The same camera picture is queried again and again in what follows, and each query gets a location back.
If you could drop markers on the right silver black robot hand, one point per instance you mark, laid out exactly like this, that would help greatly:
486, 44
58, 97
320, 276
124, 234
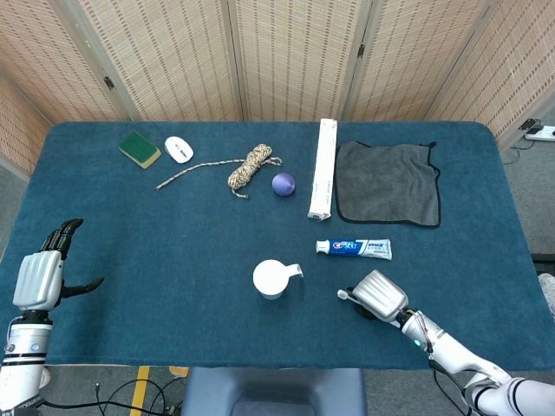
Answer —
381, 294

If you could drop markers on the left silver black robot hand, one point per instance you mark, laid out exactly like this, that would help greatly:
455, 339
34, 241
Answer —
37, 281

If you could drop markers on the white toothbrush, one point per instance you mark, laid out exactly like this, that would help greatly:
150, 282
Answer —
342, 294

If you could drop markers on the blue white toothpaste tube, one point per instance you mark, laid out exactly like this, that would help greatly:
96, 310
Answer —
355, 248

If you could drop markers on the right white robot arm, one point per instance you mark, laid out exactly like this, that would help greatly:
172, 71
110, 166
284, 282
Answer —
451, 351

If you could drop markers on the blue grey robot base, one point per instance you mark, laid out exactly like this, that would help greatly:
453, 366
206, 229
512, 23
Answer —
273, 390

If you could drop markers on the white round floor disc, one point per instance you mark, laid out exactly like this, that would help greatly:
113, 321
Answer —
45, 377

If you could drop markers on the grey towel with black edge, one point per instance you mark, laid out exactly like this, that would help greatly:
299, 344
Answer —
386, 186

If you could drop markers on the long white carton box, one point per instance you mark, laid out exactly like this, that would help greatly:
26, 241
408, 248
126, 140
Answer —
323, 173

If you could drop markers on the blue tablecloth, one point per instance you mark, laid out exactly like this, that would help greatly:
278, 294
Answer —
173, 260

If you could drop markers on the purple ball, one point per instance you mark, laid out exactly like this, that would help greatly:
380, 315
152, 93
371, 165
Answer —
284, 184

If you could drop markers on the black flat floor stand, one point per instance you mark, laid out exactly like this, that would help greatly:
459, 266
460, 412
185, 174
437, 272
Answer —
544, 257

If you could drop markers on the grey white shoe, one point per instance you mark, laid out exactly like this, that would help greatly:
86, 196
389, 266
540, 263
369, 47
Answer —
548, 290

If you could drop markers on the short yellow floor tape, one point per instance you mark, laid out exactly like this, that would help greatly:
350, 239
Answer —
180, 371

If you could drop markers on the green yellow sponge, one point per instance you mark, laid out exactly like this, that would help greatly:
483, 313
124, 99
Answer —
138, 146

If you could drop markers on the white computer mouse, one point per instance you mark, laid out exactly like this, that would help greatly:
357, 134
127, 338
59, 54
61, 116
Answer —
178, 149

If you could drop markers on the black metal screen hinge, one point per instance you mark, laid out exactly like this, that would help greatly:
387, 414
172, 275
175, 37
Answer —
108, 82
361, 50
530, 124

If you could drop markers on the white power strip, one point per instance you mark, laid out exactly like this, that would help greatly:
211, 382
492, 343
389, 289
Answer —
542, 133

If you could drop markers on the bamboo folding screen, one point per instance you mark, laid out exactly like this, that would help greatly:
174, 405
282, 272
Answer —
282, 56

